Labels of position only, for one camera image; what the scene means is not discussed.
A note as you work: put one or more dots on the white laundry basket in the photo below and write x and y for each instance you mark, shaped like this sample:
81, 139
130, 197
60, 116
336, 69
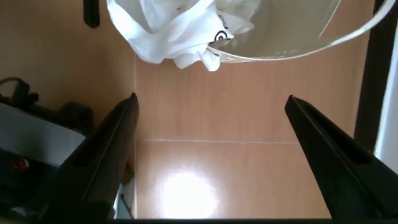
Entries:
280, 31

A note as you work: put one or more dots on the black clothes rack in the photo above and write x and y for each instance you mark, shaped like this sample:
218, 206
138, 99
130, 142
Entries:
91, 12

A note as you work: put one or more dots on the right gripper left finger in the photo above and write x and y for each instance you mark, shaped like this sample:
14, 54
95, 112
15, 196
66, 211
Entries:
93, 174

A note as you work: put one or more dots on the white garment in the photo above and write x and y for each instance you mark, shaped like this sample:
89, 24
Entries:
174, 31

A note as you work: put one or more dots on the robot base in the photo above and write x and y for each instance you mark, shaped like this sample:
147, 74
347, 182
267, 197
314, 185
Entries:
31, 140

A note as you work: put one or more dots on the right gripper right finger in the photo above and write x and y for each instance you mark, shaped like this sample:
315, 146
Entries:
335, 174

